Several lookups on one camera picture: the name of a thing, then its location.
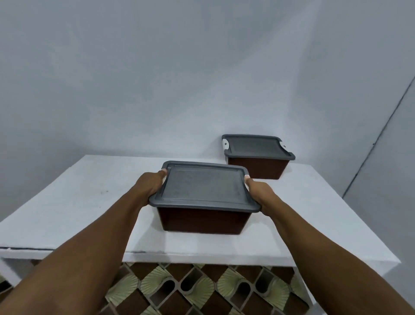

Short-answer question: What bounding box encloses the person's left hand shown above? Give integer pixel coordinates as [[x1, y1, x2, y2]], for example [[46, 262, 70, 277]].
[[133, 168, 168, 210]]

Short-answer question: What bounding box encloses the person's right hand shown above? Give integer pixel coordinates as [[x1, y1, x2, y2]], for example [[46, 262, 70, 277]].
[[244, 177, 279, 219]]

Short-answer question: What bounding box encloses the dark grey lid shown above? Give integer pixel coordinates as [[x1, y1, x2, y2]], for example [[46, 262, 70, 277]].
[[148, 161, 262, 213], [221, 134, 296, 161]]

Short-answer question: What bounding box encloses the person's left forearm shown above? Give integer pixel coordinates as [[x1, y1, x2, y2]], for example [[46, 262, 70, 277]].
[[0, 188, 145, 315]]

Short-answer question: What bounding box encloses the person's right forearm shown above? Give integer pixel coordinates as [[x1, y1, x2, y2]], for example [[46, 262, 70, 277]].
[[267, 199, 415, 315]]

